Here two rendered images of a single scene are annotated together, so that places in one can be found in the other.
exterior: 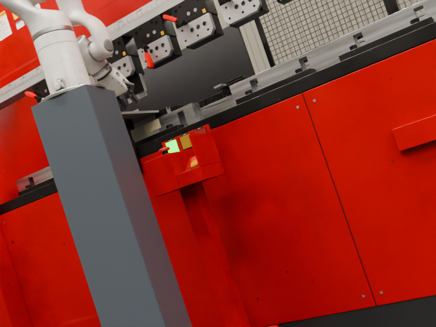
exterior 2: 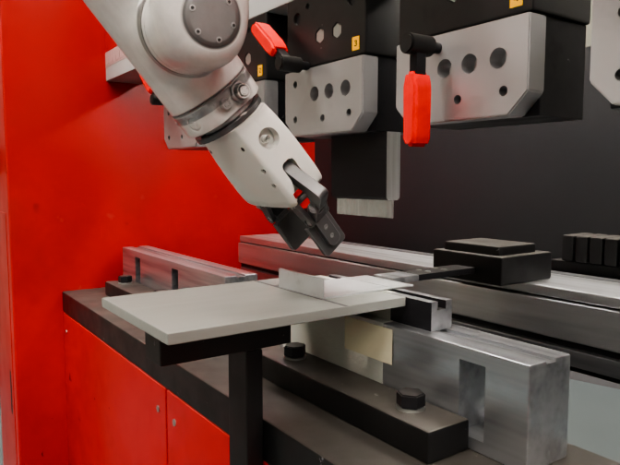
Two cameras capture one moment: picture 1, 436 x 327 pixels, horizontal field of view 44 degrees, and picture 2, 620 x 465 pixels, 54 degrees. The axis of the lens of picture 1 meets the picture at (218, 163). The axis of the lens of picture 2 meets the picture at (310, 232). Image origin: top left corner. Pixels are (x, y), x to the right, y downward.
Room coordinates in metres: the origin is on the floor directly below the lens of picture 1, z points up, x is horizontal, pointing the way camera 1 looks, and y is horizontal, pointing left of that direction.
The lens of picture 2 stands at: (1.55, -0.04, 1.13)
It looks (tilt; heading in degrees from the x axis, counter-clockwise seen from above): 5 degrees down; 27
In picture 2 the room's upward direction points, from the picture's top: straight up
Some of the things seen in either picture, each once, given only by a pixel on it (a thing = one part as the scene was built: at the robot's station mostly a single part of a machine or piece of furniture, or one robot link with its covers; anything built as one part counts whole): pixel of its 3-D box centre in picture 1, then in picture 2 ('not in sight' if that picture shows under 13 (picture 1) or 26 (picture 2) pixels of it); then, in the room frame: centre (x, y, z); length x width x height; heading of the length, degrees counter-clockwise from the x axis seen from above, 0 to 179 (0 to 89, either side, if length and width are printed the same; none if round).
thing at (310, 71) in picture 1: (275, 88); not in sight; (1.87, -0.28, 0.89); 0.30 x 0.05 x 0.03; 62
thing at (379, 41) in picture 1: (385, 41); not in sight; (1.69, -0.63, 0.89); 0.30 x 0.05 x 0.03; 62
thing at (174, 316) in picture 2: (122, 120); (254, 302); (2.08, 0.30, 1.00); 0.26 x 0.18 x 0.01; 152
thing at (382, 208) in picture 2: (134, 89); (363, 175); (2.21, 0.23, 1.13); 0.10 x 0.02 x 0.10; 62
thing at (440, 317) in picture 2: (149, 119); (376, 299); (2.20, 0.21, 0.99); 0.20 x 0.03 x 0.03; 62
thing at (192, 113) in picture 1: (160, 130); (394, 358); (2.18, 0.18, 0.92); 0.39 x 0.06 x 0.10; 62
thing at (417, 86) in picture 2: (148, 56); (422, 91); (2.08, 0.12, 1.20); 0.04 x 0.02 x 0.10; 152
